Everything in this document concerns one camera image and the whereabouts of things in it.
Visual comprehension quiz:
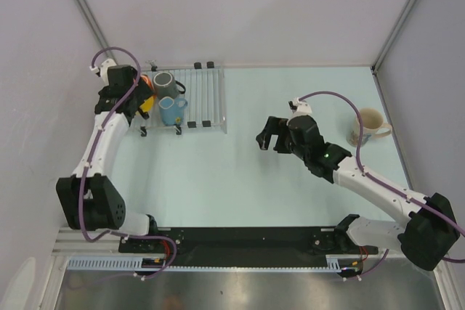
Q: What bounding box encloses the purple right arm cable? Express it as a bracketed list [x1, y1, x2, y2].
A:
[296, 91, 465, 264]

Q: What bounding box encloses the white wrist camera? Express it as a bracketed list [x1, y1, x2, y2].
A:
[288, 97, 312, 117]
[89, 58, 116, 77]

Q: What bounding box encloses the slotted cable duct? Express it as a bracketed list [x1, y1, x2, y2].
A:
[67, 256, 360, 273]

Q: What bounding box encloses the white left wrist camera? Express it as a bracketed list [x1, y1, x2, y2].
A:
[89, 58, 116, 77]

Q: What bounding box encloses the yellow mug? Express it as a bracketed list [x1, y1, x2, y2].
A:
[140, 95, 156, 111]

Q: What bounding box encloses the beige patterned ceramic mug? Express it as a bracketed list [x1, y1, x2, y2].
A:
[347, 108, 392, 147]

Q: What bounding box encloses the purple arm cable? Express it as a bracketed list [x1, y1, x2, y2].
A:
[78, 46, 178, 253]
[296, 91, 465, 264]

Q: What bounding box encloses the grey mug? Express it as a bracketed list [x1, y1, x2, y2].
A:
[153, 71, 186, 100]

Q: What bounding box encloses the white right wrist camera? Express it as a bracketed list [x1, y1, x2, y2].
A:
[288, 97, 312, 117]

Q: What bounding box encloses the orange cup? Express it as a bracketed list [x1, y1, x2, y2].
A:
[141, 75, 153, 89]

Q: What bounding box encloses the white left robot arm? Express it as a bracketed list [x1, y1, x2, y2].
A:
[56, 64, 161, 252]

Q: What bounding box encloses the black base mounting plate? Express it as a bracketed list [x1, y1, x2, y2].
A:
[118, 226, 381, 268]

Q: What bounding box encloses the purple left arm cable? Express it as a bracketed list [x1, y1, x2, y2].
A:
[78, 46, 178, 253]

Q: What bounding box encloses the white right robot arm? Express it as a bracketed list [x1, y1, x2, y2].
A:
[256, 115, 460, 271]

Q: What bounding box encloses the clear acrylic dish rack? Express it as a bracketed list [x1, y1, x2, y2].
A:
[131, 61, 227, 136]

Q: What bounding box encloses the light blue mug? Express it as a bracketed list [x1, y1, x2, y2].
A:
[158, 97, 188, 126]

